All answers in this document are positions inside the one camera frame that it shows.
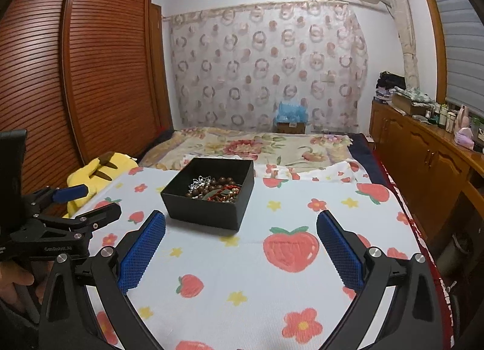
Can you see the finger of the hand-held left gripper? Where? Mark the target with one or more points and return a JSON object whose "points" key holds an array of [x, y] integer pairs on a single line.
{"points": [[102, 214], [70, 193]]}

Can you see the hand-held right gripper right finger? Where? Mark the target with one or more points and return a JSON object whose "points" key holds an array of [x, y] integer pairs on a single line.
{"points": [[340, 253]]}

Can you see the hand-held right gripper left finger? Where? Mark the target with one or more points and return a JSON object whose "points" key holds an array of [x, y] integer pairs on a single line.
{"points": [[141, 249]]}

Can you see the black cardboard box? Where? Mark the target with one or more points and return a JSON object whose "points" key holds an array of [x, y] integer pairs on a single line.
{"points": [[204, 214]]}

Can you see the person's left forearm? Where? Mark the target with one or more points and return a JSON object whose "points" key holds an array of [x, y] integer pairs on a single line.
{"points": [[11, 331]]}

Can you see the person's left hand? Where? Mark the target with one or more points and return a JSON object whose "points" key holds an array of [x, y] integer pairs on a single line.
{"points": [[15, 274]]}

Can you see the yellow plush pillow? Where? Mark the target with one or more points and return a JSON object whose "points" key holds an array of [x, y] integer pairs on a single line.
{"points": [[113, 163]]}

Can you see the strawberry print blanket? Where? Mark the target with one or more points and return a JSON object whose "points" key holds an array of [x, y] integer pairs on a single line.
{"points": [[234, 266]]}

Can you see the dark blue bed cover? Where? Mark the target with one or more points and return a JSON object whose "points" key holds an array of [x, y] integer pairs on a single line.
{"points": [[363, 153]]}

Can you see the wooden louvered wardrobe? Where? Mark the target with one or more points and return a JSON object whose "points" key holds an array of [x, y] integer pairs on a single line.
{"points": [[94, 70]]}

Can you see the wooden sideboard cabinet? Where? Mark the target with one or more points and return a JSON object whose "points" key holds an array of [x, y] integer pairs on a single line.
{"points": [[416, 153]]}

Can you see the small brown cardboard box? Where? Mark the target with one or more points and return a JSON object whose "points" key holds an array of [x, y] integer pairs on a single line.
{"points": [[290, 127]]}

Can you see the floral bed sheet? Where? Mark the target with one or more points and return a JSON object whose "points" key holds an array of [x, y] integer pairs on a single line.
{"points": [[242, 145]]}

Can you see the pink tissue pack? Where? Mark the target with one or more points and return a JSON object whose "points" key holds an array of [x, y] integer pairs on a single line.
{"points": [[464, 139]]}

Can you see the row of cosmetic bottles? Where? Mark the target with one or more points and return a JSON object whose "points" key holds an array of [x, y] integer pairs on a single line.
{"points": [[444, 119]]}

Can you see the pile of dark clothes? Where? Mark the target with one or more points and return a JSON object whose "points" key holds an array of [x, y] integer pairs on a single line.
{"points": [[389, 85]]}

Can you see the beige wrapped pipe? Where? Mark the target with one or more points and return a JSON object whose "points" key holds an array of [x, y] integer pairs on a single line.
{"points": [[406, 32]]}

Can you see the grey window blind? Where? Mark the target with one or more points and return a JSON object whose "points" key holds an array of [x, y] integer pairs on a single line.
{"points": [[465, 51]]}

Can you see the wooden window frame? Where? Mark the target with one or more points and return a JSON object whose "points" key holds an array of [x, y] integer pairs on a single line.
{"points": [[431, 32]]}

